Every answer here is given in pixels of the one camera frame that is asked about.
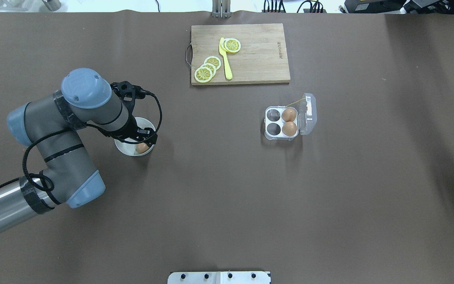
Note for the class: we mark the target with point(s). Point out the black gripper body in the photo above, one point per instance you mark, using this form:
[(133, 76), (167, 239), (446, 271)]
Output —
[(139, 133)]

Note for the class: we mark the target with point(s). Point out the brown egg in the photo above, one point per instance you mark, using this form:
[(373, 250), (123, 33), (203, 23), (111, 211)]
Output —
[(289, 129), (289, 114), (141, 148)]

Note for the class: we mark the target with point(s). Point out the clear plastic egg box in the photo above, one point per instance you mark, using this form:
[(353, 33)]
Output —
[(306, 120)]

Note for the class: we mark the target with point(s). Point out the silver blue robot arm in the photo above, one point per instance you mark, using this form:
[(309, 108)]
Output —
[(57, 168)]

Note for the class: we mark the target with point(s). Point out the white ceramic bowl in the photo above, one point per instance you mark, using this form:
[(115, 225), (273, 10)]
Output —
[(129, 149)]

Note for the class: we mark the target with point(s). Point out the lemon slice front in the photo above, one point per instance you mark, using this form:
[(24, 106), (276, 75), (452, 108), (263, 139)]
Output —
[(204, 74)]

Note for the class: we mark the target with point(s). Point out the lemon slice middle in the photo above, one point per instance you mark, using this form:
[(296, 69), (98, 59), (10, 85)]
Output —
[(213, 60)]

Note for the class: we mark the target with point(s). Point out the yellow plastic knife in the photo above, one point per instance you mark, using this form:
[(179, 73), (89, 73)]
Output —
[(226, 66)]

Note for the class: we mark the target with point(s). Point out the lemon slice near knife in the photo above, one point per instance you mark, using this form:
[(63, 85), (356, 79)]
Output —
[(231, 45)]

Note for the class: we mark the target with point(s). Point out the wooden cutting board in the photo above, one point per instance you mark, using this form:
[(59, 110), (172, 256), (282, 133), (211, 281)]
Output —
[(262, 58)]

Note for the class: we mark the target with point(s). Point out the white mounting plate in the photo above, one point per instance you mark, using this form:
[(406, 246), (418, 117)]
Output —
[(220, 277)]

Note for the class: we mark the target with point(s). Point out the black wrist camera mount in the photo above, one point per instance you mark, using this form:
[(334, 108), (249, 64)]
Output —
[(125, 89)]

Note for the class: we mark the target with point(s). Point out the aluminium frame post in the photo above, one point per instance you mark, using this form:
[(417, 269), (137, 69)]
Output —
[(221, 9)]

